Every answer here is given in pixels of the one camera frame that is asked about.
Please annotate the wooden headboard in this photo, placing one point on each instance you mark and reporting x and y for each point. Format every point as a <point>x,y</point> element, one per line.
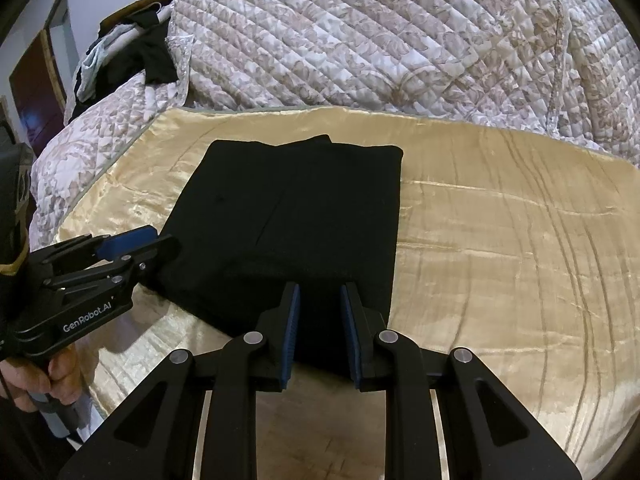
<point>130,7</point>

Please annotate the black garment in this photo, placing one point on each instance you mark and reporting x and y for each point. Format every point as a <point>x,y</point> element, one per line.
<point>160,55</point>

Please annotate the black pants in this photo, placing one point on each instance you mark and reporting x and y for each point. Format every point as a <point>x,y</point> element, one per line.
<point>280,210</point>

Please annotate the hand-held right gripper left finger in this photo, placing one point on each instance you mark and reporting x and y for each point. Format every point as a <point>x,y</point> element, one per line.
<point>291,340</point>

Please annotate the person's left hand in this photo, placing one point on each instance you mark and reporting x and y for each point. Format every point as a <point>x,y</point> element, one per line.
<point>67,375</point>

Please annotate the light blue cloth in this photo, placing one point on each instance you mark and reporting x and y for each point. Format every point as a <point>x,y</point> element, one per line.
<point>97,62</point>

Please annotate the floral quilted bedspread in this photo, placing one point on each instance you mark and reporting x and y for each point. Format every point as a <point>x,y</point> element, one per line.
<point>350,35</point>

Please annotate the beige satin blanket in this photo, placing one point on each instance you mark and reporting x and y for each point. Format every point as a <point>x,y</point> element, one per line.
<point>500,235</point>

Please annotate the brown door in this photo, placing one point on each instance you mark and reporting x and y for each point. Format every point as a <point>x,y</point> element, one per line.
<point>35,95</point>

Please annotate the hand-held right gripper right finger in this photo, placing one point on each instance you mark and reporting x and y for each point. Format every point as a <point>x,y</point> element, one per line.
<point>351,345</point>

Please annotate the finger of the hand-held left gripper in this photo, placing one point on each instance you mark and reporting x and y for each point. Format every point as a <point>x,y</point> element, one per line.
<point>125,242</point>
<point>145,255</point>

